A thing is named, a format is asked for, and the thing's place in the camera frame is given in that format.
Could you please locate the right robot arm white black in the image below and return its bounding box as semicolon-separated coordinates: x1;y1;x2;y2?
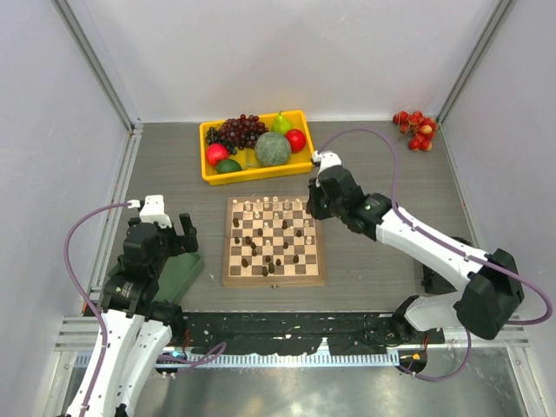
307;165;524;340

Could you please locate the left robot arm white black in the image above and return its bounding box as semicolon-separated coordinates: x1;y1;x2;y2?
66;214;203;416

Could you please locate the wooden chess board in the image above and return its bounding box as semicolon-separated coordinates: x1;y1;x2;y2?
222;195;327;288

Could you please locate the green plastic tray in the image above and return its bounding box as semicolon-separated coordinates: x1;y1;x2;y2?
101;253;204;310

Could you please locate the yellow plastic fruit tray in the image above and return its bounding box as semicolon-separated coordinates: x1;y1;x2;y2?
199;110;314;185

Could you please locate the red apple right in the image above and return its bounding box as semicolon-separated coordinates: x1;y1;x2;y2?
285;129;307;153

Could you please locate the red apple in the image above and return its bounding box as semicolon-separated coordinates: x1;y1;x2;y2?
285;129;307;153
205;143;229;167

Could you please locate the green melon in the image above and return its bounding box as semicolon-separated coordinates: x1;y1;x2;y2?
255;132;292;167

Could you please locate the green lime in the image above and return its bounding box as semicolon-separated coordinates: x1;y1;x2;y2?
215;159;242;175

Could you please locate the green pear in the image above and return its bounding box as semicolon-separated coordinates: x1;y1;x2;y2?
272;112;294;136

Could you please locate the red apple left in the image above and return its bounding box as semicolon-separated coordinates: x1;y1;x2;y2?
205;143;229;167

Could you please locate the red grape bunch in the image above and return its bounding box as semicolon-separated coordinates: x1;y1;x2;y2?
217;114;269;150

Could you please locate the red cherry cluster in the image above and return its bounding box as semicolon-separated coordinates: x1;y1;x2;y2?
392;110;439;152

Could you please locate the black grape bunch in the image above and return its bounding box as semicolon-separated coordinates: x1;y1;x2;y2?
205;127;236;155

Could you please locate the black plastic bin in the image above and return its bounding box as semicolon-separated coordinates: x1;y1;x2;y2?
421;238;477;295

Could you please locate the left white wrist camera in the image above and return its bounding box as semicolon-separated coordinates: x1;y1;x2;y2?
139;195;173;229

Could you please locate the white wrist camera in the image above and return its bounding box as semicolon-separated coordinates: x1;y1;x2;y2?
312;150;342;172
139;195;173;229

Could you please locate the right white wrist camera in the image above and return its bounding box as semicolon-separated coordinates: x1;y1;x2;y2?
312;150;342;172

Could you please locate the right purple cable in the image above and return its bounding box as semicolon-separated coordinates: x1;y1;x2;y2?
321;128;553;382

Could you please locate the white cable duct strip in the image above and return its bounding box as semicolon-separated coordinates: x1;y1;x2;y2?
204;349;400;368

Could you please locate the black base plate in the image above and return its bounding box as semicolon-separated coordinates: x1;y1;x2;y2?
169;312;445;356

